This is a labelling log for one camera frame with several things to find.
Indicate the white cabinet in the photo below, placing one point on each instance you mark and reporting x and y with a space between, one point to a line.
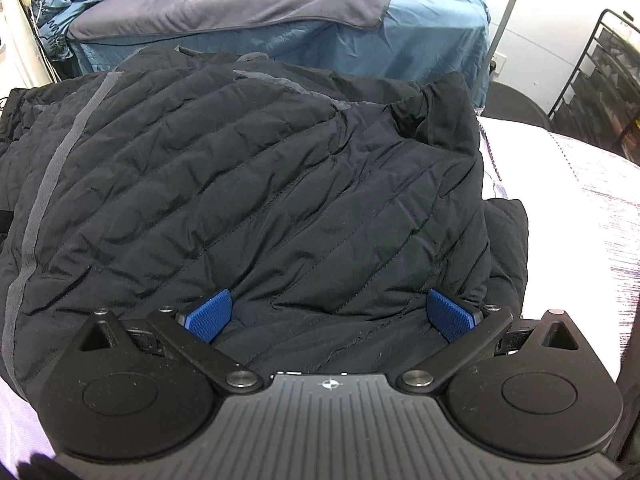
17 45

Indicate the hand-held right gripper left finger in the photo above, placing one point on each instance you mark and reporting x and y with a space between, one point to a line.
207 316

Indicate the grey blanket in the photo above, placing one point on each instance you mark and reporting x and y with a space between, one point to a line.
225 12

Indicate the black quilted jacket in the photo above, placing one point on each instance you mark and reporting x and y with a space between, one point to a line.
250 185

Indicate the white wall outlet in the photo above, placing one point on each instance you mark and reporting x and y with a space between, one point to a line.
500 63

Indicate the black chair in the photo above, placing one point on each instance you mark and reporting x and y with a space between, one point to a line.
515 105

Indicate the purple floral bed sheet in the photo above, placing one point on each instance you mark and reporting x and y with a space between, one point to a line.
575 240

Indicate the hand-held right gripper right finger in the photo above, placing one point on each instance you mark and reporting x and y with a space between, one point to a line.
450 316

